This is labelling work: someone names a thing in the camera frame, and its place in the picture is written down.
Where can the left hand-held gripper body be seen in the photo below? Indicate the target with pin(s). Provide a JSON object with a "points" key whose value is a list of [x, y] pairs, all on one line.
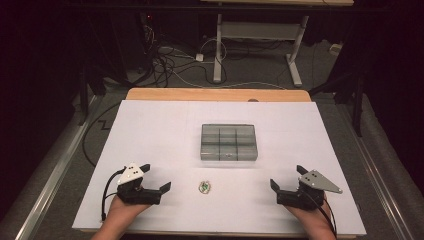
{"points": [[136, 195]]}

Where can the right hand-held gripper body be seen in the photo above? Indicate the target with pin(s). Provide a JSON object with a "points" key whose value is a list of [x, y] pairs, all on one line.
{"points": [[300, 198]]}

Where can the clear plastic compartment box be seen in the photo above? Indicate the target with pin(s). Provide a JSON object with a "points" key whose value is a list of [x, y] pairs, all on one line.
{"points": [[229, 142]]}

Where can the person's right hand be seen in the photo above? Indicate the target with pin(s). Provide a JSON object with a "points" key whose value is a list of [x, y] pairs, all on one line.
{"points": [[308, 215]]}

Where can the person's left hand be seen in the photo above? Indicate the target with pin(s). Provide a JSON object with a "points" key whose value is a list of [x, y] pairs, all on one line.
{"points": [[125, 210]]}

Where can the white board sheet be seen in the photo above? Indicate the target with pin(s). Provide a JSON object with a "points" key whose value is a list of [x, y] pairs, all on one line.
{"points": [[233, 113]]}

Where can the black metal stand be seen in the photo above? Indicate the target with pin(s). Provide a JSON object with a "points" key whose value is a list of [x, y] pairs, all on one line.
{"points": [[357, 106], [84, 100]]}

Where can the wooden table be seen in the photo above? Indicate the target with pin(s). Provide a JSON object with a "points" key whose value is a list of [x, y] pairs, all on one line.
{"points": [[200, 94]]}

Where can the small white power adapter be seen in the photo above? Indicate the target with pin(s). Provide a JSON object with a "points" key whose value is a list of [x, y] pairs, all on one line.
{"points": [[199, 57]]}

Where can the aluminium rail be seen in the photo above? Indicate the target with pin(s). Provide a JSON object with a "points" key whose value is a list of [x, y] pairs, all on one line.
{"points": [[376, 180], [50, 186]]}

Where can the white metal desk frame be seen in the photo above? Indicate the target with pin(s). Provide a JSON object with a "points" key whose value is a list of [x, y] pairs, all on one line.
{"points": [[260, 30]]}

